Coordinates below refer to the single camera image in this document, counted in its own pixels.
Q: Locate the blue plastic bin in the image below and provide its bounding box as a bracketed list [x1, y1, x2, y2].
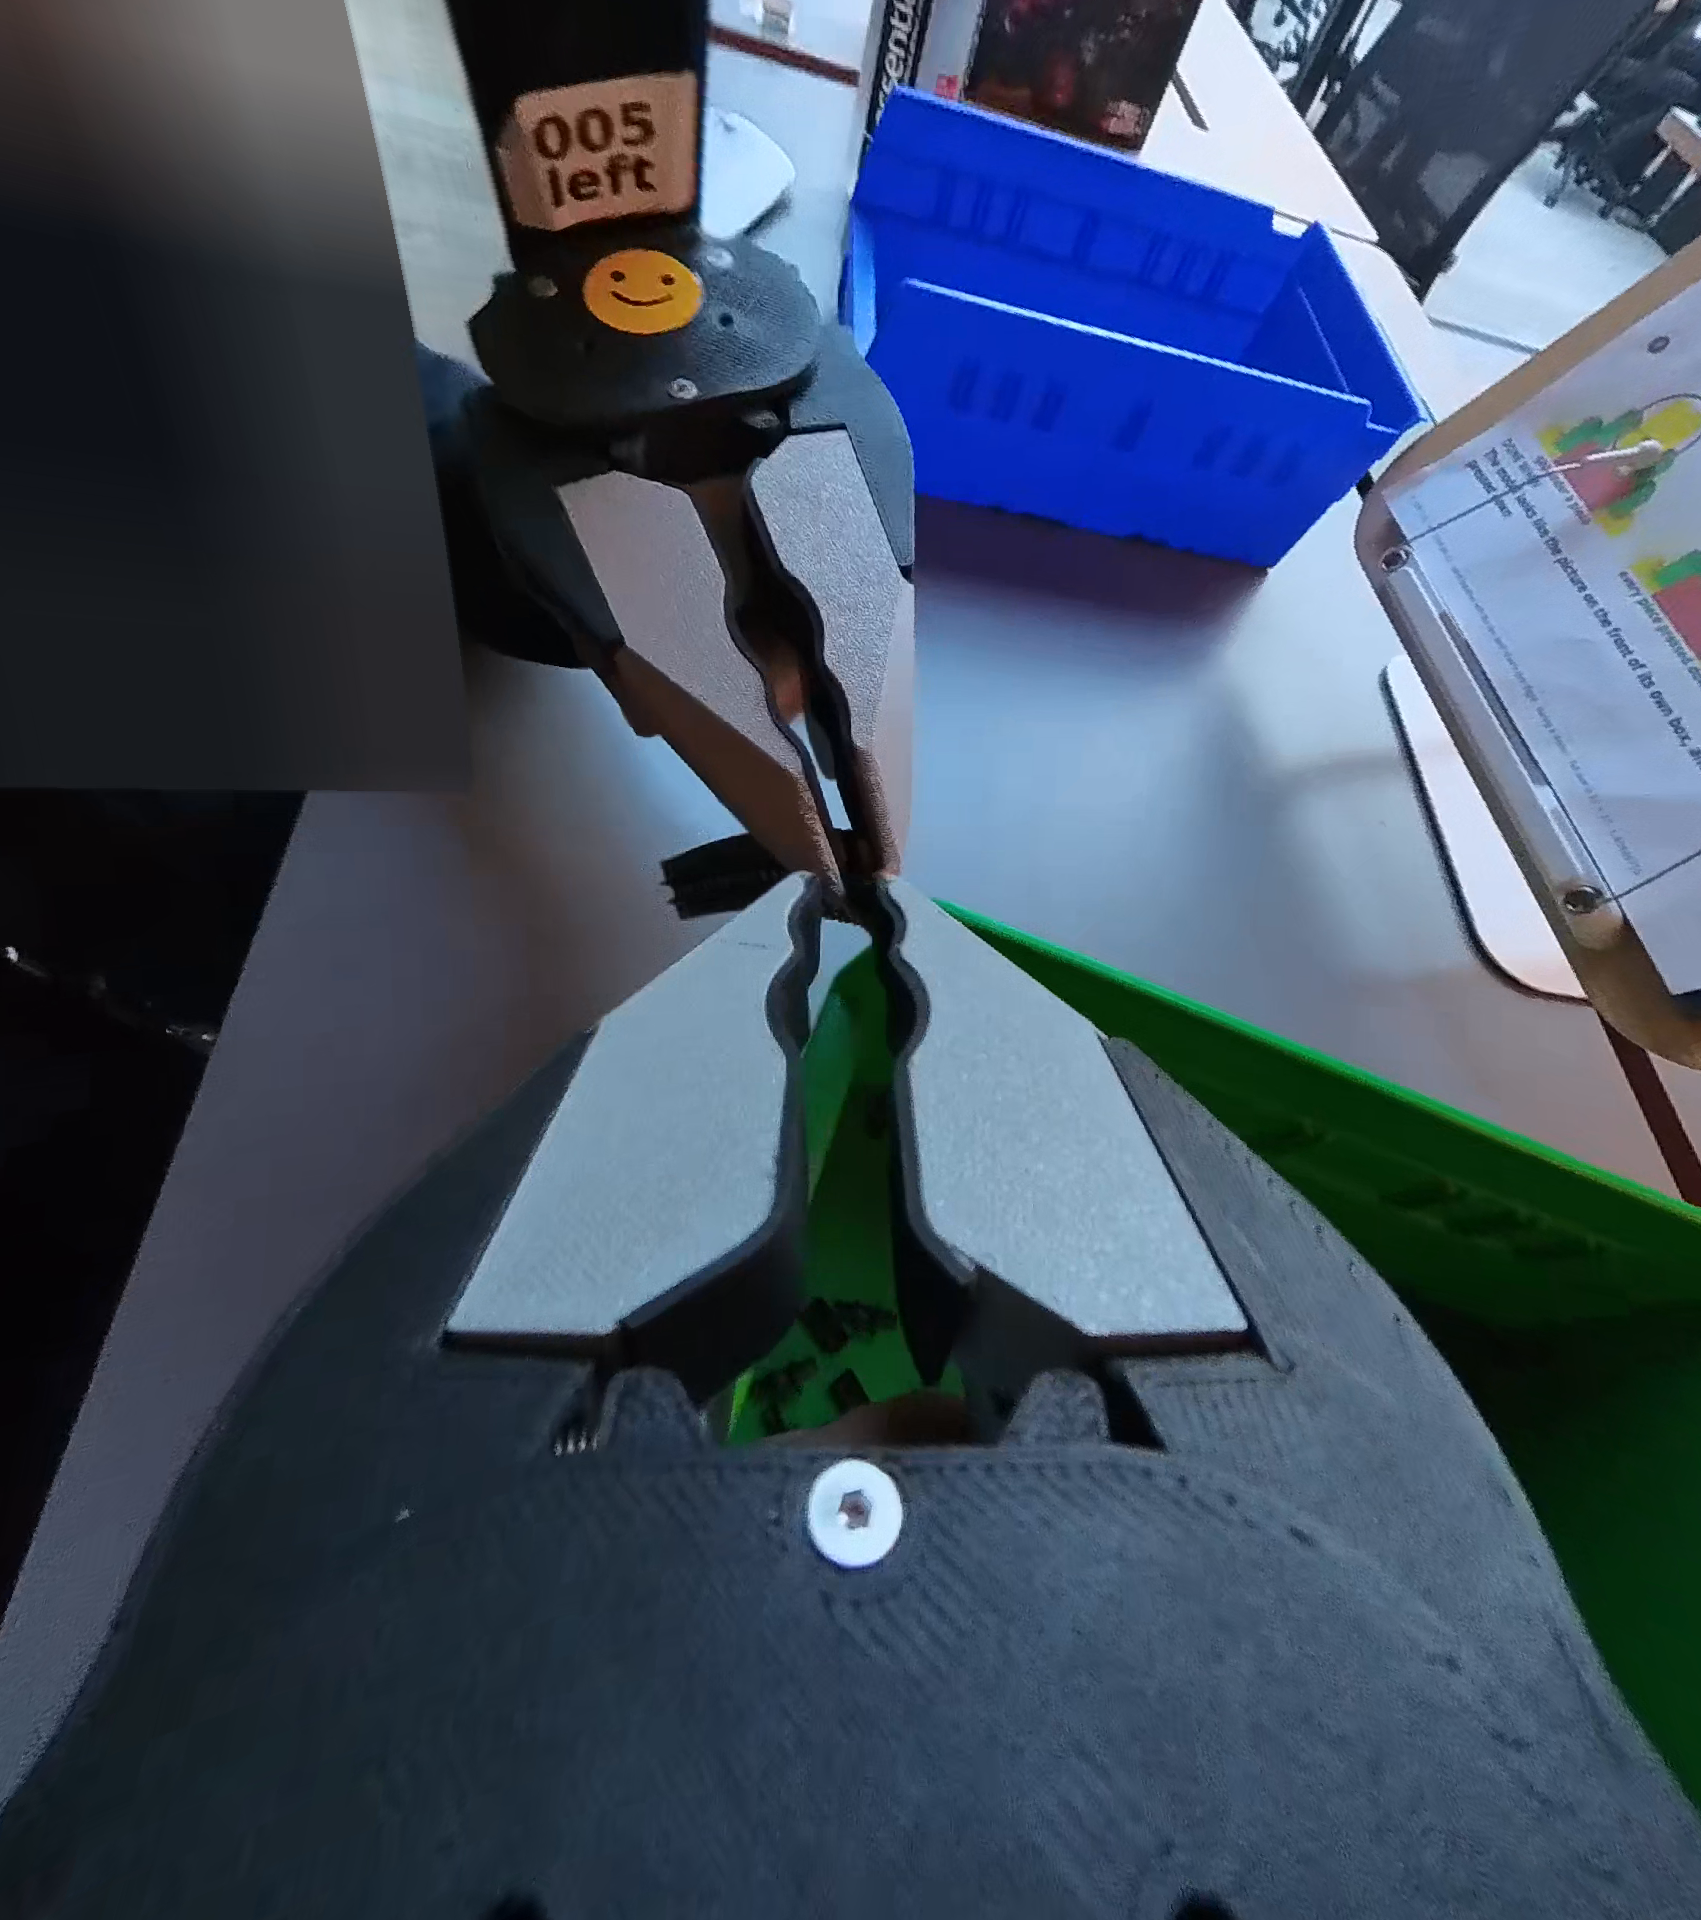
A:
[840, 88, 1425, 570]

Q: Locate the printed instruction sheet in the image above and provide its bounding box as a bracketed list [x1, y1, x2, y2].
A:
[1383, 210, 1701, 998]

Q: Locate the wooden document stand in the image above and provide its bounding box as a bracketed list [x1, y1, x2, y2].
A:
[1357, 180, 1701, 1082]

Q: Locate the dark lego set box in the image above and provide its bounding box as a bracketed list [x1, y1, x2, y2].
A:
[858, 0, 1202, 150]

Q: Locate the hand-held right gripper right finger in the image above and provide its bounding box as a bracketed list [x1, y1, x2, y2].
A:
[862, 880, 1258, 1430]

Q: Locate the green plastic bin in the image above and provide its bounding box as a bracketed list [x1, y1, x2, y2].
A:
[708, 896, 1701, 1920]

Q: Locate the black lego tread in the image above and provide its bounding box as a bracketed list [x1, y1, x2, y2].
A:
[659, 835, 890, 921]

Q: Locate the person's left forearm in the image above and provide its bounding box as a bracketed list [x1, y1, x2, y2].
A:
[408, 342, 595, 670]

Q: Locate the white stand base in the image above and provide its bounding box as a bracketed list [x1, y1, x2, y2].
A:
[1383, 655, 1603, 1004]

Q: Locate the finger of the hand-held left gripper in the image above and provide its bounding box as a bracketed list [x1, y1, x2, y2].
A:
[743, 428, 917, 884]
[554, 469, 852, 887]

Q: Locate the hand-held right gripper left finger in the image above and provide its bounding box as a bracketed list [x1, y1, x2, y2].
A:
[441, 875, 832, 1408]

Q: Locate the black mesh office chair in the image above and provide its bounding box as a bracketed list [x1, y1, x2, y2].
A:
[1300, 0, 1662, 286]

